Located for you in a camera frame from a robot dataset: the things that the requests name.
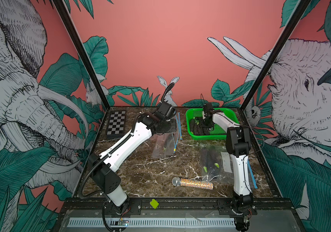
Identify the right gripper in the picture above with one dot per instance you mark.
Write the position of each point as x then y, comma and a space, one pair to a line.
209, 126

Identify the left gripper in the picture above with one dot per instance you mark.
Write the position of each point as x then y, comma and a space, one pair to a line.
173, 123

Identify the clear zip-top bag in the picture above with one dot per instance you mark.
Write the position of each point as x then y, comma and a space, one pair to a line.
224, 174
166, 143

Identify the dark purple eggplant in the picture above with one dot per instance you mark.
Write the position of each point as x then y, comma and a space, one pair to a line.
206, 160

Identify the sprinkle-filled cylinder tube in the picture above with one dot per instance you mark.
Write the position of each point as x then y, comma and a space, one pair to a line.
176, 181

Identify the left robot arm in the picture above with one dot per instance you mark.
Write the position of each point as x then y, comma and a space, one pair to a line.
103, 171

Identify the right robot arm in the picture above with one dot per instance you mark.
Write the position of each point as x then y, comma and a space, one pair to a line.
238, 145

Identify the green plastic basket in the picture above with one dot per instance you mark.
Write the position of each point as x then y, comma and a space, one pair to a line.
216, 133

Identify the black white checkerboard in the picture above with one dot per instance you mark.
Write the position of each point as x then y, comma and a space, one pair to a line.
116, 124

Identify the lime green sticky note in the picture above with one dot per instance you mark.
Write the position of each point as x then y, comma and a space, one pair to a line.
154, 204

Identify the right black frame post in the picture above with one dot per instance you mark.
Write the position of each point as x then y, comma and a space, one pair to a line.
295, 17

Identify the black frame post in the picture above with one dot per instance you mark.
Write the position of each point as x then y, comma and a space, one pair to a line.
79, 46
295, 17

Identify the white perforated rail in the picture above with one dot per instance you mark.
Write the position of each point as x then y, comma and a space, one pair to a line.
142, 222

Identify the left black frame post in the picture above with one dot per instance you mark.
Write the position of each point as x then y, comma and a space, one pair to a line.
79, 46

